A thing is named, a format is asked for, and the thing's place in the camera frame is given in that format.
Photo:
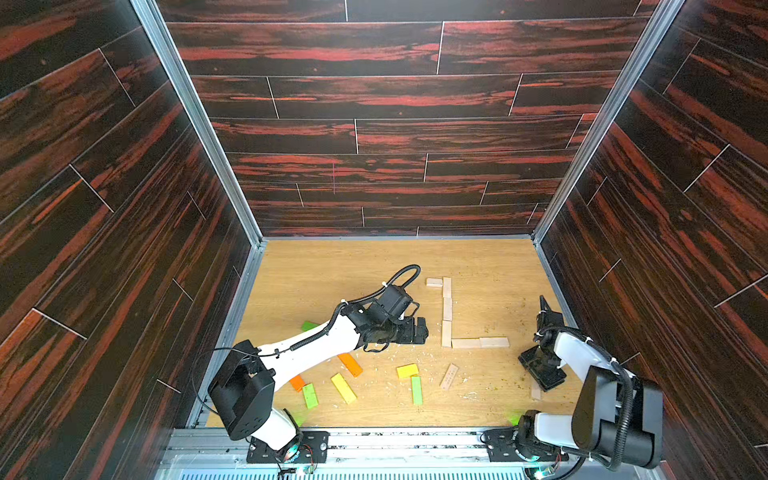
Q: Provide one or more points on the natural wood block diagonal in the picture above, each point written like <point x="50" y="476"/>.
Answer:
<point x="466" y="343"/>

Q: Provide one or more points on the orange block centre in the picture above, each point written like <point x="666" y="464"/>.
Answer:
<point x="350" y="364"/>

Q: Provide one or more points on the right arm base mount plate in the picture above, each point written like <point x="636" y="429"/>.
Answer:
<point x="509" y="445"/>

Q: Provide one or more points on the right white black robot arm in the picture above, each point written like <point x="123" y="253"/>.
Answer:
<point x="618" y="417"/>

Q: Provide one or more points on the aluminium front rail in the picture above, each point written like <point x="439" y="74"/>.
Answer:
<point x="353" y="453"/>

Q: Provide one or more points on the orange block lower left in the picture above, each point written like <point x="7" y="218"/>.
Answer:
<point x="297" y="383"/>

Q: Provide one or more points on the small green block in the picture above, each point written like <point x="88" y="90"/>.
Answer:
<point x="307" y="326"/>

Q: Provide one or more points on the yellow block lower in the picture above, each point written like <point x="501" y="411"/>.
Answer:
<point x="343" y="388"/>

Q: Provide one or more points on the light green block centre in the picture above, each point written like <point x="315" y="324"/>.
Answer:
<point x="417" y="390"/>

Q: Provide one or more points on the light green block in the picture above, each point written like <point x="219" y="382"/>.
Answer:
<point x="417" y="390"/>
<point x="310" y="396"/>

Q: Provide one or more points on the short yellow block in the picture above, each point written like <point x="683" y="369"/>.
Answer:
<point x="407" y="371"/>

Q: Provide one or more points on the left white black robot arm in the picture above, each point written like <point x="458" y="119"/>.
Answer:
<point x="242" y="390"/>

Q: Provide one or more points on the natural wood block body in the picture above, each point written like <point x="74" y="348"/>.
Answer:
<point x="446" y="334"/>

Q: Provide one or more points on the natural wood block printed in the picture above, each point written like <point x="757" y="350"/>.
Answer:
<point x="449" y="376"/>

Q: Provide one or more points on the orange block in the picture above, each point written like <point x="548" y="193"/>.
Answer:
<point x="297" y="383"/>
<point x="350" y="364"/>

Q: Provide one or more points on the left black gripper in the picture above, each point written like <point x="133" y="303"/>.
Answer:
<point x="408" y="335"/>

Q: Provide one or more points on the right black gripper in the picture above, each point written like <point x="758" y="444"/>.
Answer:
<point x="541" y="362"/>

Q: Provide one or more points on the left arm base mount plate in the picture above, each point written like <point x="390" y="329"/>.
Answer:
<point x="309" y="447"/>

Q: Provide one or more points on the light green block left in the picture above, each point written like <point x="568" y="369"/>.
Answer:
<point x="310" y="396"/>

